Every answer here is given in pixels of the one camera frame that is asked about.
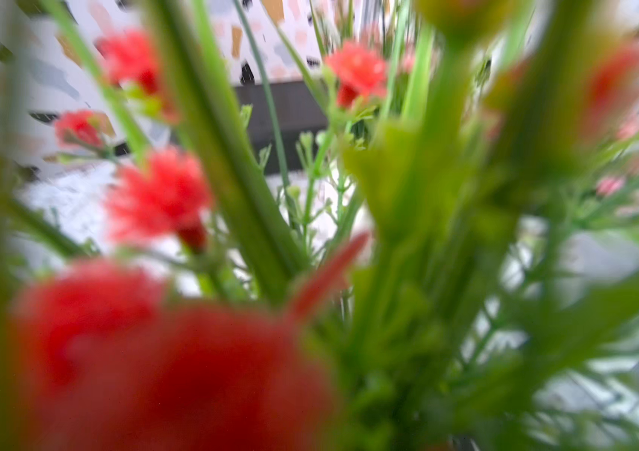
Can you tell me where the red flower pot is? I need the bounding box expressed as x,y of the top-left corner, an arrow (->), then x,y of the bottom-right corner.
0,1 -> 639,450

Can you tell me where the black case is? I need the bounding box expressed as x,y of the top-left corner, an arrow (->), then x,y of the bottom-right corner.
112,78 -> 332,176

